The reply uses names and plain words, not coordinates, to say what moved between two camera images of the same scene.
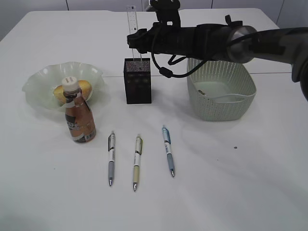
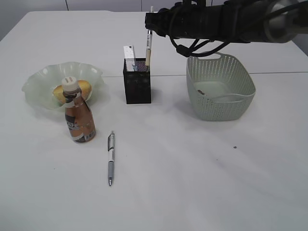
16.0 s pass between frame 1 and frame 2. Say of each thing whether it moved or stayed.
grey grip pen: stayed
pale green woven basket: stayed
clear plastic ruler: moved
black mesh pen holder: stayed
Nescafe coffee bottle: stayed
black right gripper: moved
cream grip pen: moved
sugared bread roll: stayed
